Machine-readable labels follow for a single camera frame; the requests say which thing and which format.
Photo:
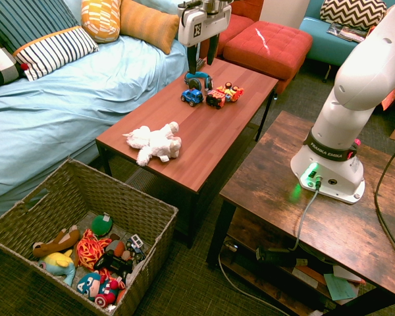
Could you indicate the grey toy truck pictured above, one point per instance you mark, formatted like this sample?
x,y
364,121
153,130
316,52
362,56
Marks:
x,y
135,245

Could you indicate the teal couch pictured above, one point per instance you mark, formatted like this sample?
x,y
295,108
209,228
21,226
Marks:
x,y
332,42

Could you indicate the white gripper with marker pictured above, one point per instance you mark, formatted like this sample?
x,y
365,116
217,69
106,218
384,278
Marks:
x,y
200,28

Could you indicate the green ball plush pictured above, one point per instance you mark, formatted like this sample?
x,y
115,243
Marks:
x,y
101,224

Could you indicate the teal striped pillow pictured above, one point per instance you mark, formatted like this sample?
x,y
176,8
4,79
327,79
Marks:
x,y
29,21

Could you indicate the white stuffed lamb toy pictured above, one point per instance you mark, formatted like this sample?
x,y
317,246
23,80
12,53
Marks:
x,y
154,142

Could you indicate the orange flame pattern plush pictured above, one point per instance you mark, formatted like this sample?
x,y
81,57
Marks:
x,y
90,250

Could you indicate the rustic dark wood table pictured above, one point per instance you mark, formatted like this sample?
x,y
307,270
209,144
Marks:
x,y
283,204

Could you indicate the black white checked pillow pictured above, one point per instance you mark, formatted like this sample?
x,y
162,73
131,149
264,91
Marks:
x,y
0,62

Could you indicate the black power adapter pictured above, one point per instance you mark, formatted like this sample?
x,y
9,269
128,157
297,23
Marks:
x,y
276,256

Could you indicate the black white chevron pillow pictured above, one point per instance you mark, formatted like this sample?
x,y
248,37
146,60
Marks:
x,y
352,13

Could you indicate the red tufted ottoman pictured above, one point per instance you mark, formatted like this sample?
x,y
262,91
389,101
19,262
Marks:
x,y
266,47

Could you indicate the orange yellow toy vehicle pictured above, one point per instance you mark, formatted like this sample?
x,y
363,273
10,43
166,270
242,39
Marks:
x,y
232,91

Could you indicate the orange white patterned pillow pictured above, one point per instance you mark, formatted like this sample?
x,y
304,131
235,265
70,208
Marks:
x,y
100,19

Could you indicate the light blue covered sofa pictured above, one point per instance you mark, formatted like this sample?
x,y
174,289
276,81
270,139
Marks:
x,y
62,98

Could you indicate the red-brown wooden coffee table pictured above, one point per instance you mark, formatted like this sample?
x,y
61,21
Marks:
x,y
197,125

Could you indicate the brown dog plush toy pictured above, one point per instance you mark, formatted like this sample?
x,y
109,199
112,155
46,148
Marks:
x,y
57,243

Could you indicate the Captain America plush doll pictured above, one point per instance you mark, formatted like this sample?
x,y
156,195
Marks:
x,y
93,285

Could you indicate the blue headphones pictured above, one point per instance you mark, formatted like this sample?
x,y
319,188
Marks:
x,y
199,79

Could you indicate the red armchair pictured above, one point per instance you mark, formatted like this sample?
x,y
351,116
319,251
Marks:
x,y
240,19

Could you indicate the teal paper note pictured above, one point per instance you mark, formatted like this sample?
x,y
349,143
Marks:
x,y
339,287

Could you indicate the red toy fire truck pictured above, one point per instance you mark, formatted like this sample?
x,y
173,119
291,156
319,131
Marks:
x,y
215,98

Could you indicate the magazines on couch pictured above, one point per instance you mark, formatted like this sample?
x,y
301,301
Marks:
x,y
347,32

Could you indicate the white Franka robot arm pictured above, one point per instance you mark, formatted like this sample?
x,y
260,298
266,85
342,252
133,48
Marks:
x,y
355,75

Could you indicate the orange rectangular pillow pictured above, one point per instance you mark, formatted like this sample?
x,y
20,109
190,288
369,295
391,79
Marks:
x,y
149,24

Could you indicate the yellow blue plush toy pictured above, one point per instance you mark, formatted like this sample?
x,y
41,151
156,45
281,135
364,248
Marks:
x,y
59,265

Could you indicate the black game controller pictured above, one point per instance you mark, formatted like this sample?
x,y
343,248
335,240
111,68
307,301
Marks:
x,y
113,263

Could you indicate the blue toy car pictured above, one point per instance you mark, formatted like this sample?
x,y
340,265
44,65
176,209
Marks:
x,y
192,95

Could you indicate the woven wicker basket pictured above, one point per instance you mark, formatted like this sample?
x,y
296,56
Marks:
x,y
82,230

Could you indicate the white navy striped pillow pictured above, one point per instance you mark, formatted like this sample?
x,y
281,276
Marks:
x,y
54,52

